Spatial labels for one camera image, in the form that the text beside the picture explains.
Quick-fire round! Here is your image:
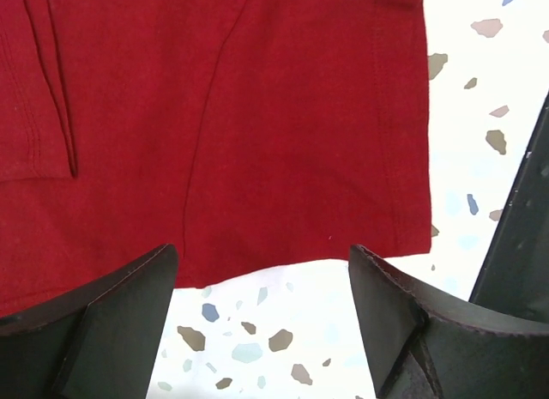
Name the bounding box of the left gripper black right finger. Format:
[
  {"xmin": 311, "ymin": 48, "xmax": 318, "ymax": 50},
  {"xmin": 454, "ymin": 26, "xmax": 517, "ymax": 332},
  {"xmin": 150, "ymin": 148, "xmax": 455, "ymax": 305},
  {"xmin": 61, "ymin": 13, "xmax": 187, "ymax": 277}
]
[{"xmin": 348, "ymin": 245, "xmax": 548, "ymax": 398}]

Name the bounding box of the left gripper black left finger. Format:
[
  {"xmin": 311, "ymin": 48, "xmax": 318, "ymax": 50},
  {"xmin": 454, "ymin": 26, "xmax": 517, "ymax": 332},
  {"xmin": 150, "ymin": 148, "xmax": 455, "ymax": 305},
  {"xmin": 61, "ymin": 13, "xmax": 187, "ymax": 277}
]
[{"xmin": 1, "ymin": 245, "xmax": 178, "ymax": 399}]

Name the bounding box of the dark red t-shirt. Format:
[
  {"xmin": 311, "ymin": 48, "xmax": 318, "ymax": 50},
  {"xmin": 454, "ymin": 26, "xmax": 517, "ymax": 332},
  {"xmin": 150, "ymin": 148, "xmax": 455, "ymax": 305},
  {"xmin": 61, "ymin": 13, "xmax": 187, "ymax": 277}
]
[{"xmin": 1, "ymin": 0, "xmax": 431, "ymax": 315}]

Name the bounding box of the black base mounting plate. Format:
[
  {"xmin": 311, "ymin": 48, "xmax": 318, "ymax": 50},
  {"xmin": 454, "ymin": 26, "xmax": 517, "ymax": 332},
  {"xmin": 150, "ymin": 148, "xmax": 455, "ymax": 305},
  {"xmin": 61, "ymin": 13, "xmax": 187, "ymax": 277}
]
[{"xmin": 469, "ymin": 100, "xmax": 549, "ymax": 323}]

